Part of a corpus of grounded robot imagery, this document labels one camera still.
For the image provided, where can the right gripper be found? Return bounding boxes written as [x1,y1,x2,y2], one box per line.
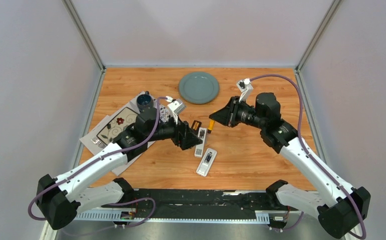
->
[209,96,266,130]

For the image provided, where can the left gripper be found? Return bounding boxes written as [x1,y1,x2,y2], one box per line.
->
[146,111,203,150]

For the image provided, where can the yellow handled screwdriver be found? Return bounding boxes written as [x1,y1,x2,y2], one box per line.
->
[207,118,215,134]

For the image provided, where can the white remote with batteries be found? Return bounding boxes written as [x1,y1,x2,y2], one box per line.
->
[196,148,217,177]

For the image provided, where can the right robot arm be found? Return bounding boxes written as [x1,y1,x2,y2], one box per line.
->
[209,92,370,239]

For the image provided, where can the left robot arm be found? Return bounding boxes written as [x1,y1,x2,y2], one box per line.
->
[34,107,202,230]

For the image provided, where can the white remote with QR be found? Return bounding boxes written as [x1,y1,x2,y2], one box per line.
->
[194,127,207,158]

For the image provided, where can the black remote control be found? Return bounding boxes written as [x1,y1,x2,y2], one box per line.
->
[191,120,202,134]

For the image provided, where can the grey-green round plate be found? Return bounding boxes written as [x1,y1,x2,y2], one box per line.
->
[178,71,220,105]

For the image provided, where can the dark blue cup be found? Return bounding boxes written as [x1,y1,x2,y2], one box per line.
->
[136,91,154,113]

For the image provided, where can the floral square plate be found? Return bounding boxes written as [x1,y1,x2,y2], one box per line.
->
[96,107,138,145]

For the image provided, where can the metal fork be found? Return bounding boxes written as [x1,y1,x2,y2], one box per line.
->
[92,137,101,145]

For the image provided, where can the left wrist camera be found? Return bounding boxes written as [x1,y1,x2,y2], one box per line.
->
[167,98,186,125]

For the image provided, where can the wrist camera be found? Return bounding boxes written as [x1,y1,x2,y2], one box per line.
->
[236,78,253,102]
[167,98,186,125]

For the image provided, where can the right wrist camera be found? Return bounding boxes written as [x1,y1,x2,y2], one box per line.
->
[236,78,253,102]

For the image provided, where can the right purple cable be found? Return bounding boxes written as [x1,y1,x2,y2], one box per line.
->
[250,74,367,240]

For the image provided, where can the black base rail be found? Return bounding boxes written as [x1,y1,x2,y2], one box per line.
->
[100,188,288,220]

